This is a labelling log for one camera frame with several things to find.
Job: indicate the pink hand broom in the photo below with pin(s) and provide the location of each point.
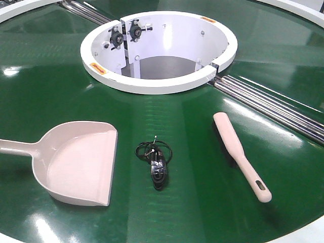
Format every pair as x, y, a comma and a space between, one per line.
235, 149

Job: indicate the pink plastic dustpan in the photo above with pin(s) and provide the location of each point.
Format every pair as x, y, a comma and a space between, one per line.
73, 161

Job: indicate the green conveyor belt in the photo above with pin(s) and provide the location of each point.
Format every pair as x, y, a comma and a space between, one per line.
174, 180

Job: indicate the orange arrow sticker front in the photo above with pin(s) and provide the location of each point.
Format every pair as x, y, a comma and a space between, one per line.
97, 68

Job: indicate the orange arrow sticker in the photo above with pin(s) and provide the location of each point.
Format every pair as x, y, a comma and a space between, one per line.
208, 19
97, 68

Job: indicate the orange arrow sticker back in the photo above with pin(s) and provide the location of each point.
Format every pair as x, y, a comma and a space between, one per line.
208, 19

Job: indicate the left steel roller set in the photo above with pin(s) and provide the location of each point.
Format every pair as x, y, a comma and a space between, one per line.
84, 11

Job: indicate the white outer rim right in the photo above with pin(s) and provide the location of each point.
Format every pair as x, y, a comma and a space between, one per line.
309, 10

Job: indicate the white rim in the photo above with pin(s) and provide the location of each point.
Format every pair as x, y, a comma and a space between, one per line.
309, 10
21, 7

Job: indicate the white outer rim left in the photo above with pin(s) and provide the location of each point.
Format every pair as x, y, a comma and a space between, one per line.
21, 7

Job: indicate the white central ring housing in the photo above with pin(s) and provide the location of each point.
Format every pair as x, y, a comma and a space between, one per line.
211, 46

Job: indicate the right black bearing mount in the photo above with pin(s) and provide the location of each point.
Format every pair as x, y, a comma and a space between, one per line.
136, 30

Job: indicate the black bearing mount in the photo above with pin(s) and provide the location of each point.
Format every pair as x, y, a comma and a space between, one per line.
136, 30
116, 38

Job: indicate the left black bearing mount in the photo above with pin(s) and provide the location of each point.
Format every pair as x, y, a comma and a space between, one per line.
116, 38

